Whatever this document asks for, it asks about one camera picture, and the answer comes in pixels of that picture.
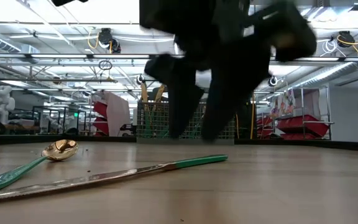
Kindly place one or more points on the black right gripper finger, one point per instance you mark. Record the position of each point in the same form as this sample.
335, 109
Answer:
182, 102
228, 93

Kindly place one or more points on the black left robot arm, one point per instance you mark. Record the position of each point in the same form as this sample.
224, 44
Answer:
67, 2

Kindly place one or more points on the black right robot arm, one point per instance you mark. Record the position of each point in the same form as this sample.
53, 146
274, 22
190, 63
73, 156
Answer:
291, 31

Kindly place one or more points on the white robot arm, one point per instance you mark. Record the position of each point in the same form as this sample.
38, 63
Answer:
2, 102

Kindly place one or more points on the grey plastic silverware basket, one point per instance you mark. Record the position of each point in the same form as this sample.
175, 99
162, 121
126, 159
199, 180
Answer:
154, 142

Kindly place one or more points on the white round column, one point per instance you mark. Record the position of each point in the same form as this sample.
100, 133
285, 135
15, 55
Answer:
204, 79

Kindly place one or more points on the black cabinet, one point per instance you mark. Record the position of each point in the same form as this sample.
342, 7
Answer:
245, 124

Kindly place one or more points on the red plastic bin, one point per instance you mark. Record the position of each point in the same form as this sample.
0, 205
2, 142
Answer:
101, 127
100, 109
264, 127
303, 124

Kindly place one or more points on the pink panel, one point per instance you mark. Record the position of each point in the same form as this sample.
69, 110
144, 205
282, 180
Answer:
118, 115

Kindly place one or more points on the silver ceiling duct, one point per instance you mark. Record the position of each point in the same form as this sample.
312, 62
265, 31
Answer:
328, 73

